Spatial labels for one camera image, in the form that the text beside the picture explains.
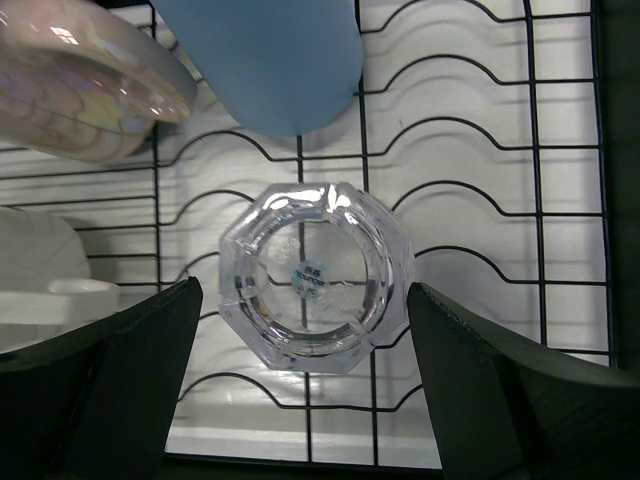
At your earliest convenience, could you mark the blue plastic cup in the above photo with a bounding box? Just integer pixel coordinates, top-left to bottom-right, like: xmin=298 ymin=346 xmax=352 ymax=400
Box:
xmin=153 ymin=1 xmax=364 ymax=137

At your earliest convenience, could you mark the white ceramic mug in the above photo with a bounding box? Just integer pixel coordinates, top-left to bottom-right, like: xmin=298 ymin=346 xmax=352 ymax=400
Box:
xmin=1 ymin=207 xmax=120 ymax=353

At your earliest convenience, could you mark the black wire dish rack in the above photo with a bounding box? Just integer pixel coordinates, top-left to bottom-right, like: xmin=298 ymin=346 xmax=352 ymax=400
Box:
xmin=1 ymin=1 xmax=626 ymax=477

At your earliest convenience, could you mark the pink glazed mug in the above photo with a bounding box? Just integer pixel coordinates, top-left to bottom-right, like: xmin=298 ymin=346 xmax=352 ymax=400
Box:
xmin=1 ymin=1 xmax=197 ymax=163

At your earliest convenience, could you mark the large clear glass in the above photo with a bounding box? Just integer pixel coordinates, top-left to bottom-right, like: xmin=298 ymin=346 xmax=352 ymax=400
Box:
xmin=219 ymin=182 xmax=414 ymax=374

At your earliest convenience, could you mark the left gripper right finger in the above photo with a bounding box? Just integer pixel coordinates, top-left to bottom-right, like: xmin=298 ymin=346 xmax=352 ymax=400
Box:
xmin=407 ymin=283 xmax=639 ymax=479

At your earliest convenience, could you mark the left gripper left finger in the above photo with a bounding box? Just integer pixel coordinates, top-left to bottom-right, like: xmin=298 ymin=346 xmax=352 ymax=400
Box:
xmin=1 ymin=277 xmax=203 ymax=479

